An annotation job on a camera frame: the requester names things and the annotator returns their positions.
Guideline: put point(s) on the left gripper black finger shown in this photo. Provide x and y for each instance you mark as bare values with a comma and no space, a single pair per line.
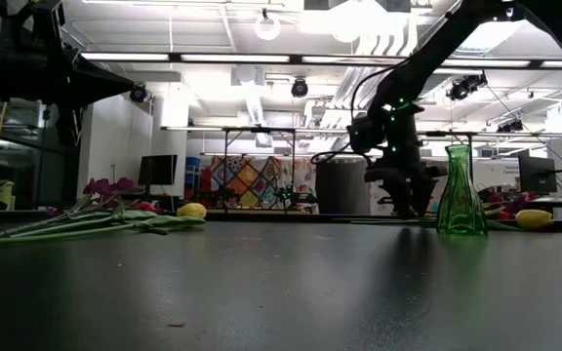
100,85

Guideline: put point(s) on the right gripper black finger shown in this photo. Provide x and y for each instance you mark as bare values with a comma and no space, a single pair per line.
423,197
400,200

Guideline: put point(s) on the yellow tulip bouquet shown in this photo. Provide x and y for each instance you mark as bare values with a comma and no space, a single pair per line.
504,215

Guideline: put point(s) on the yellow artificial tulip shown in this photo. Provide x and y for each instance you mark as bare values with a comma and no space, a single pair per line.
533,219
192,210

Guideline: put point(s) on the red artificial tulip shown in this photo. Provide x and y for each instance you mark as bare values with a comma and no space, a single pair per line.
147,206

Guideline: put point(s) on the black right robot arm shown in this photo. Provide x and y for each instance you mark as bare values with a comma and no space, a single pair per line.
432,49

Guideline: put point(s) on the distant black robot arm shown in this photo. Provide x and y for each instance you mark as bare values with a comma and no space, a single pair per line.
291,195

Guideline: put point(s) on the black monitor on arm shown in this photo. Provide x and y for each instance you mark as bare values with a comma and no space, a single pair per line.
537,173

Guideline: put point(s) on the green glass vase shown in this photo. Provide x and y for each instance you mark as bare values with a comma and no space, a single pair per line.
460,205

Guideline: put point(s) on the white overhead light panel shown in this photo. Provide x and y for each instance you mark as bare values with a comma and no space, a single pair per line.
339,59
557,64
234,58
125,56
486,63

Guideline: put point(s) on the dark grey partition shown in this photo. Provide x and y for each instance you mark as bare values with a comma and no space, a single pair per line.
342,187

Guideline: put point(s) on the black monitor on stand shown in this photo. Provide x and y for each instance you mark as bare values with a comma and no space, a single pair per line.
158,169

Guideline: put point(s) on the blue storage bin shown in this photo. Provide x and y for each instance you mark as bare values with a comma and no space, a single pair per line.
193,163

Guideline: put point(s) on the dark distant desk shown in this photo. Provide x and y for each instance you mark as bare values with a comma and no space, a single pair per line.
149,200

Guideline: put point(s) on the yellow-green bottle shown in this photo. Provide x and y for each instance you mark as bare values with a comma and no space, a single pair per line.
4,194

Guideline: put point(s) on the colourful patchwork quilt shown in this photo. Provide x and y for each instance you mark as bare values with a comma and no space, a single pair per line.
256,180

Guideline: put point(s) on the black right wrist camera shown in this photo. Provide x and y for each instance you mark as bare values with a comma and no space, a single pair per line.
365,134

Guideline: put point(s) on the black ceiling camera cluster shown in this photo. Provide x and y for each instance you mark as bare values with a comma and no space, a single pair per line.
466,87

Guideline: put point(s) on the black metal stand frame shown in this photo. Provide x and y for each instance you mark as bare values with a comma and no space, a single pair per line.
226,166

